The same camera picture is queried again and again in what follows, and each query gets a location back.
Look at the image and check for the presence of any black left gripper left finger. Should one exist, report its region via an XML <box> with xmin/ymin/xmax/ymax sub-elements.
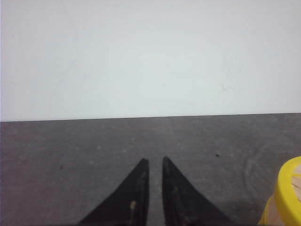
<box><xmin>79</xmin><ymin>159</ymin><xmax>150</xmax><ymax>226</ymax></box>

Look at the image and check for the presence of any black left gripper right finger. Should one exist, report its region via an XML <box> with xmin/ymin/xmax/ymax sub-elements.
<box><xmin>162</xmin><ymin>156</ymin><xmax>232</xmax><ymax>226</ymax></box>

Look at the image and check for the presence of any steamer basket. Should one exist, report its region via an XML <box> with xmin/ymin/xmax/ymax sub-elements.
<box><xmin>258</xmin><ymin>195</ymin><xmax>284</xmax><ymax>226</ymax></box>

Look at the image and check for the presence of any woven bamboo steamer lid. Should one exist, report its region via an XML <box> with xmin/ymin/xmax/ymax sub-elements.
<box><xmin>274</xmin><ymin>156</ymin><xmax>301</xmax><ymax>226</ymax></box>

